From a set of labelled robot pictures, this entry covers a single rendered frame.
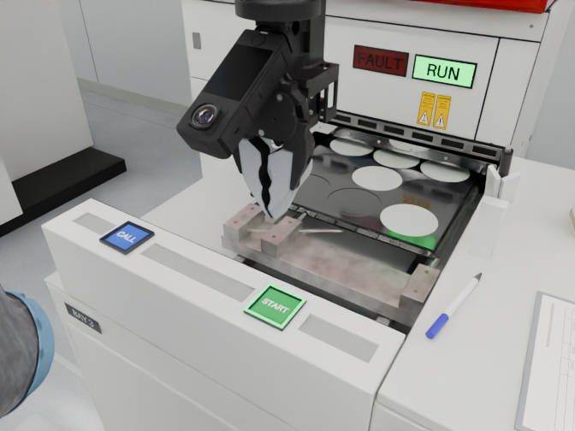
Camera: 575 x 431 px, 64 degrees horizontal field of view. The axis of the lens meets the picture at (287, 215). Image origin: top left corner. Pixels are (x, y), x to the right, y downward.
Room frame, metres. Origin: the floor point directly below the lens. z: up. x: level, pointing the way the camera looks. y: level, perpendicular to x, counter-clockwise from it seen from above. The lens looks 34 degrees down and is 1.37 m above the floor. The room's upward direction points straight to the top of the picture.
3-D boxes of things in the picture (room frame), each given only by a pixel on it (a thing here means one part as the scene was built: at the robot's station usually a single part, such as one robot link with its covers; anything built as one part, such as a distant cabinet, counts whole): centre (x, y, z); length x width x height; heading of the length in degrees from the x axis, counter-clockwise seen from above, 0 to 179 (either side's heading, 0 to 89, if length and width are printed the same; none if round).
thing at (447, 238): (0.73, -0.33, 0.90); 0.37 x 0.01 x 0.01; 148
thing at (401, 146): (0.93, -0.23, 0.89); 0.44 x 0.02 x 0.10; 58
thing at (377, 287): (0.60, -0.06, 0.87); 0.36 x 0.08 x 0.03; 58
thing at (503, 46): (1.03, -0.09, 1.02); 0.82 x 0.03 x 0.40; 58
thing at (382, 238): (0.68, -0.09, 0.90); 0.38 x 0.01 x 0.01; 58
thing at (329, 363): (0.47, 0.12, 0.89); 0.55 x 0.09 x 0.14; 58
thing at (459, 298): (0.40, -0.20, 0.97); 0.14 x 0.01 x 0.01; 138
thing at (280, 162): (0.41, -0.01, 1.14); 0.06 x 0.03 x 0.09; 148
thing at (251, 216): (0.68, 0.08, 0.89); 0.08 x 0.03 x 0.03; 148
